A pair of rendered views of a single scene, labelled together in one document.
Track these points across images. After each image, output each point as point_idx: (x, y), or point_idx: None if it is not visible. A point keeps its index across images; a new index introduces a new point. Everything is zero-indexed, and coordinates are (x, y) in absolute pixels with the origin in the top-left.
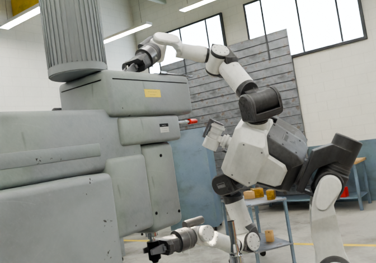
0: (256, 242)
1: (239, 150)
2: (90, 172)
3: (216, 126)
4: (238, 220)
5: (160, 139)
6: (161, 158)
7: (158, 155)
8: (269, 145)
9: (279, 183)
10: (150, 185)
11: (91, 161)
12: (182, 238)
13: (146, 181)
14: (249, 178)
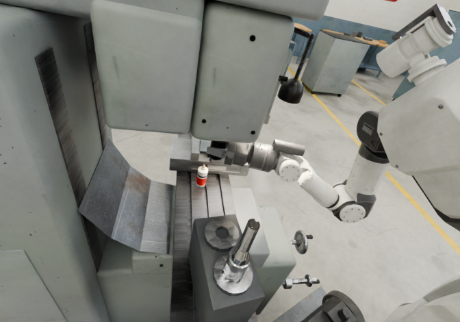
0: (355, 217)
1: (423, 109)
2: (54, 11)
3: (430, 29)
4: (355, 179)
5: (259, 3)
6: (254, 44)
7: (246, 35)
8: None
9: (449, 215)
10: (205, 80)
11: None
12: (252, 159)
13: (189, 72)
14: (403, 162)
